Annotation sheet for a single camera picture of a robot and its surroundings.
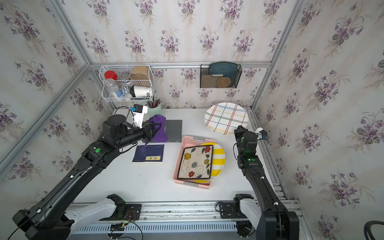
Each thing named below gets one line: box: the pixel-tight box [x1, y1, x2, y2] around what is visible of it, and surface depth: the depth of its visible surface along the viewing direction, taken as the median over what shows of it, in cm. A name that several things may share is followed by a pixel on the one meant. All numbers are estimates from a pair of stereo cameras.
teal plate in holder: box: [209, 61, 238, 87], surface depth 94 cm
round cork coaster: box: [216, 76, 232, 88], surface depth 99 cm
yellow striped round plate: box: [193, 142, 226, 184], surface depth 80 cm
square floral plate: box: [177, 145, 213, 179], surface depth 88 cm
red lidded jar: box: [104, 70, 118, 80], surface depth 95 cm
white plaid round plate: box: [204, 102, 249, 136], surface depth 87 cm
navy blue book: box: [132, 144, 165, 163], surface depth 93 cm
